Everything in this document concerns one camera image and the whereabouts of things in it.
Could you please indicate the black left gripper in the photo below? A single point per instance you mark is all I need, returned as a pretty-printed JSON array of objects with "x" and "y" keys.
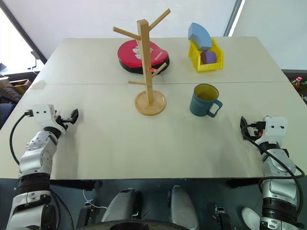
[{"x": 62, "y": 122}]

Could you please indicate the silver left robot leg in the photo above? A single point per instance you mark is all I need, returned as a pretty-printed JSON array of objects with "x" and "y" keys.
[{"x": 122, "y": 203}]

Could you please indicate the wooden mug tree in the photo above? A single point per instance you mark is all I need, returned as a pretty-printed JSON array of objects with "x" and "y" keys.
[{"x": 145, "y": 60}]

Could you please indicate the white oval foot shell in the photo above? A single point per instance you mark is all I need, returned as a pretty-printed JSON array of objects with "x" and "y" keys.
[{"x": 250, "y": 215}]

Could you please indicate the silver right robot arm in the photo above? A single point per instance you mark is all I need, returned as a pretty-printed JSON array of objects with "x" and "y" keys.
[{"x": 279, "y": 172}]

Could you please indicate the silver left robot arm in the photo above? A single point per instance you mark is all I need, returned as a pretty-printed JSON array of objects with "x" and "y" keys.
[{"x": 36, "y": 158}]

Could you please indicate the purple foam block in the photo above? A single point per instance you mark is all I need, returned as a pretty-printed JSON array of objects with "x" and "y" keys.
[{"x": 209, "y": 57}]

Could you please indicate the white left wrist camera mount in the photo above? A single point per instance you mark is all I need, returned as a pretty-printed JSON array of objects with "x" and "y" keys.
[{"x": 43, "y": 114}]

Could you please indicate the dark round robot waist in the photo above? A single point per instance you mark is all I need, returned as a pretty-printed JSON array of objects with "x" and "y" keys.
[{"x": 134, "y": 225}]

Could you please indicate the blue curved foam block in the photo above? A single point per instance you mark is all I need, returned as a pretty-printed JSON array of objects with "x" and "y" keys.
[{"x": 199, "y": 36}]

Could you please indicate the black table crossbar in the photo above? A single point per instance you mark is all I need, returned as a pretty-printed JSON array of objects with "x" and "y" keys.
[{"x": 76, "y": 185}]

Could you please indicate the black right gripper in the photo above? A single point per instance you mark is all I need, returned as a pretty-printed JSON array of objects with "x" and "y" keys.
[{"x": 254, "y": 131}]

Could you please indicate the yellow plastic bin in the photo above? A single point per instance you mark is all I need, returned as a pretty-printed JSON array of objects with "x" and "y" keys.
[{"x": 208, "y": 67}]

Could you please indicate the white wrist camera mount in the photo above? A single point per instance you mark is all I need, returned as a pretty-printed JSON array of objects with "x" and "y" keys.
[
  {"x": 43, "y": 114},
  {"x": 275, "y": 128}
]

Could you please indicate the silver robot leg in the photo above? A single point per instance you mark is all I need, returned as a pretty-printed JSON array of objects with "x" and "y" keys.
[
  {"x": 122, "y": 203},
  {"x": 182, "y": 206}
]

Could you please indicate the brown wooden crate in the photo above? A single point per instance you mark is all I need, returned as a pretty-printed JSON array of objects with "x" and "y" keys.
[{"x": 14, "y": 86}]

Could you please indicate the silver right robot leg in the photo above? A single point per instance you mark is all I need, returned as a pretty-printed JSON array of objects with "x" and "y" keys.
[{"x": 182, "y": 206}]

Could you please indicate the small white block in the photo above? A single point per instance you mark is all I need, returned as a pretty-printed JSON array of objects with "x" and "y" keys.
[{"x": 39, "y": 85}]

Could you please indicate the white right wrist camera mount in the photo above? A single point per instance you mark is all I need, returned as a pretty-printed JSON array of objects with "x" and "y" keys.
[{"x": 275, "y": 128}]

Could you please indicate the red and black round pad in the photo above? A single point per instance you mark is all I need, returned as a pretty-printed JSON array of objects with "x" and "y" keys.
[{"x": 127, "y": 54}]

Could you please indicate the blue enamel mug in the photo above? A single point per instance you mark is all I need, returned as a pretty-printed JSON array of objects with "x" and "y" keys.
[{"x": 200, "y": 106}]

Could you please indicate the red-capped bottle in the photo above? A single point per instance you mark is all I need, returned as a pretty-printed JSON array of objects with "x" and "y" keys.
[{"x": 298, "y": 81}]

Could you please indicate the black diagonal metal strut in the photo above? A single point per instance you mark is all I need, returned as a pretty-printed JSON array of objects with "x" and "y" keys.
[{"x": 21, "y": 28}]

